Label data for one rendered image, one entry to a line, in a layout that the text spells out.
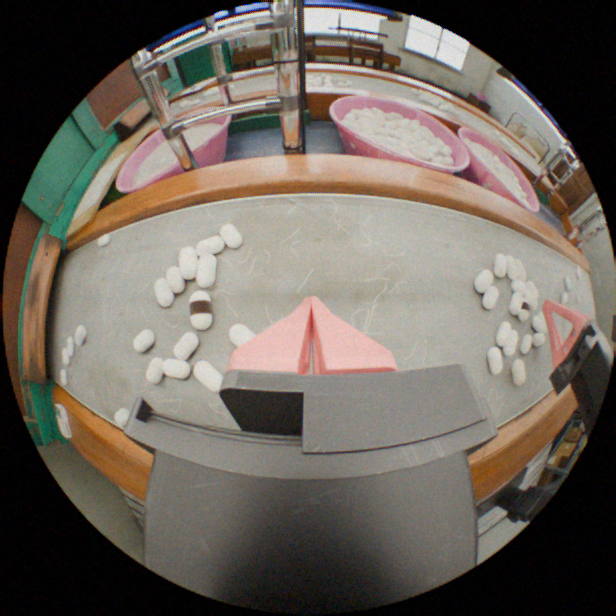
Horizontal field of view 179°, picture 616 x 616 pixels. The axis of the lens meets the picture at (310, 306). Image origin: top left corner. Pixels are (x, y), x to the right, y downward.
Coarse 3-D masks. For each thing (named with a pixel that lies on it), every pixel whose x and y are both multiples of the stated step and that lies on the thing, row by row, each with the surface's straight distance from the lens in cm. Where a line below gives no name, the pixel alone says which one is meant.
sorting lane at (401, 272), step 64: (128, 256) 35; (256, 256) 23; (320, 256) 22; (384, 256) 23; (448, 256) 28; (512, 256) 40; (64, 320) 53; (128, 320) 30; (256, 320) 21; (384, 320) 21; (448, 320) 25; (512, 320) 34; (128, 384) 30; (192, 384) 23; (512, 384) 34
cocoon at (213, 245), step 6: (204, 240) 24; (210, 240) 24; (216, 240) 23; (222, 240) 24; (198, 246) 24; (204, 246) 24; (210, 246) 23; (216, 246) 23; (222, 246) 24; (198, 252) 24; (204, 252) 24; (210, 252) 24; (216, 252) 24
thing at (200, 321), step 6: (192, 294) 22; (198, 294) 21; (204, 294) 21; (192, 300) 21; (192, 318) 21; (198, 318) 21; (204, 318) 21; (210, 318) 21; (192, 324) 21; (198, 324) 21; (204, 324) 21; (210, 324) 22
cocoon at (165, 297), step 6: (156, 282) 25; (162, 282) 25; (156, 288) 25; (162, 288) 24; (168, 288) 25; (156, 294) 25; (162, 294) 24; (168, 294) 24; (162, 300) 24; (168, 300) 24
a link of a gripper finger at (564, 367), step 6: (564, 306) 29; (552, 318) 30; (588, 318) 28; (558, 330) 30; (558, 336) 30; (582, 342) 30; (564, 360) 27; (570, 360) 28; (558, 366) 24; (564, 366) 26; (570, 366) 26; (552, 372) 25; (558, 372) 24; (564, 372) 24; (570, 372) 25; (552, 378) 25; (558, 378) 25; (552, 384) 25
